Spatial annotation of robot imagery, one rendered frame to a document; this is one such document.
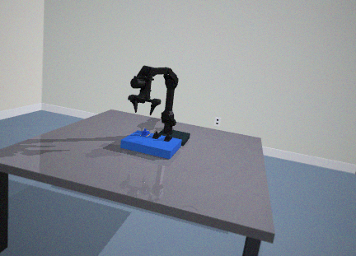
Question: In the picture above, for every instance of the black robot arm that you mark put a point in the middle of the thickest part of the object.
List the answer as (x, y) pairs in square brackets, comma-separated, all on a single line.
[(144, 80)]

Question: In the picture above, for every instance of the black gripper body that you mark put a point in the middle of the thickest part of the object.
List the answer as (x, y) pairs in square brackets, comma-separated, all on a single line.
[(153, 101)]

